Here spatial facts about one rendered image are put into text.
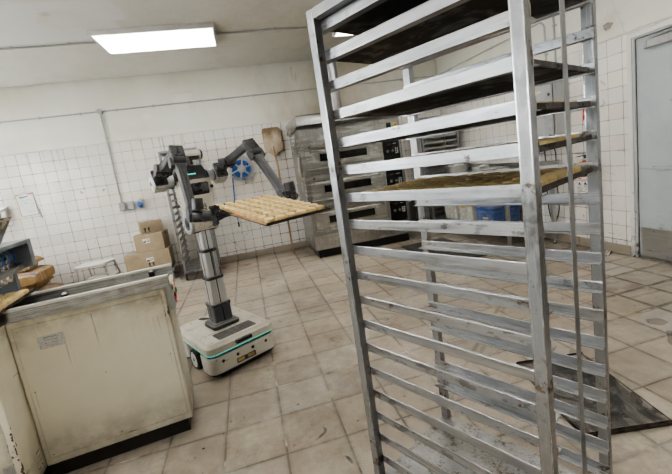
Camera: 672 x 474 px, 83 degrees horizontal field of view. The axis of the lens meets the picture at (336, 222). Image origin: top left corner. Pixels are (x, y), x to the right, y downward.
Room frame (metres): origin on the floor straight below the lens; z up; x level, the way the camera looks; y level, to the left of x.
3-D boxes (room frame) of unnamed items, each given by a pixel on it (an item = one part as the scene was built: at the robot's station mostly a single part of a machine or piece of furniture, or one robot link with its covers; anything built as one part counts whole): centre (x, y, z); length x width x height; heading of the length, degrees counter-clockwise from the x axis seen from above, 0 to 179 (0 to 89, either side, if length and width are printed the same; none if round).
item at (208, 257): (2.79, 0.99, 0.66); 0.11 x 0.11 x 0.40; 41
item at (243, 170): (6.06, 1.35, 1.10); 0.41 x 0.17 x 1.10; 102
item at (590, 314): (1.30, -0.54, 0.78); 0.64 x 0.03 x 0.03; 41
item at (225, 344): (2.78, 0.98, 0.24); 0.68 x 0.53 x 0.41; 41
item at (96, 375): (1.97, 1.33, 0.45); 0.70 x 0.34 x 0.90; 109
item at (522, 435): (1.05, -0.24, 0.60); 0.64 x 0.03 x 0.03; 41
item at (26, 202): (5.48, 4.31, 1.37); 0.27 x 0.02 x 0.40; 102
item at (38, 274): (4.90, 4.10, 0.47); 0.72 x 0.42 x 0.17; 18
